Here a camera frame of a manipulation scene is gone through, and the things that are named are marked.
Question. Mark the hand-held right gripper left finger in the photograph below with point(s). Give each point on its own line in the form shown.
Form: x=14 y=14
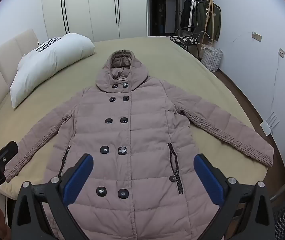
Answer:
x=78 y=177

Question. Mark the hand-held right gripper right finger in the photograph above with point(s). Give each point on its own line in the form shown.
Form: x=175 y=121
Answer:
x=207 y=177

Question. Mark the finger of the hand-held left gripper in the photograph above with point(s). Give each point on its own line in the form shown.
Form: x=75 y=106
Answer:
x=6 y=152

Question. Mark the pink hooded puffer coat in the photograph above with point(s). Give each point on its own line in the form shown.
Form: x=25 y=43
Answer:
x=145 y=130

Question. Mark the white router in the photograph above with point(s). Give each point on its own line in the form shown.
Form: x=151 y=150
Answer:
x=267 y=127

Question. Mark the beige padded headboard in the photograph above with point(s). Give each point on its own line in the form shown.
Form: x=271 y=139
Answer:
x=2 y=55

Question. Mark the bed with olive sheet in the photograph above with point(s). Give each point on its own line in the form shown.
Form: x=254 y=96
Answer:
x=182 y=67

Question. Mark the black white striped pillow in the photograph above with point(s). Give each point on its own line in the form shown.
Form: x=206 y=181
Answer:
x=48 y=42

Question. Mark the white grid laundry basket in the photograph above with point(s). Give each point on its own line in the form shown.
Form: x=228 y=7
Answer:
x=212 y=58

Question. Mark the chair with floral cushion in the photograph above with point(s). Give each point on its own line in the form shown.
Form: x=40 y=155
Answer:
x=182 y=40

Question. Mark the green hanging jacket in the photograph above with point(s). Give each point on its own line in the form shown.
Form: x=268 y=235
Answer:
x=213 y=22

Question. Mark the white hanging garment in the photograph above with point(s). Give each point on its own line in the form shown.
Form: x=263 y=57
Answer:
x=192 y=15

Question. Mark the black hanging jacket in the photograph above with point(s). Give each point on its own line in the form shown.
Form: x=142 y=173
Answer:
x=185 y=12

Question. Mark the white wardrobe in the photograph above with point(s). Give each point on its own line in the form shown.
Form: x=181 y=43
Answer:
x=95 y=5

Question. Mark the wall socket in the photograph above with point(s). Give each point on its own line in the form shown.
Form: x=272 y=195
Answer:
x=282 y=52

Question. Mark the wall power outlet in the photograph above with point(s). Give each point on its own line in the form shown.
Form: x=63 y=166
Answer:
x=257 y=36

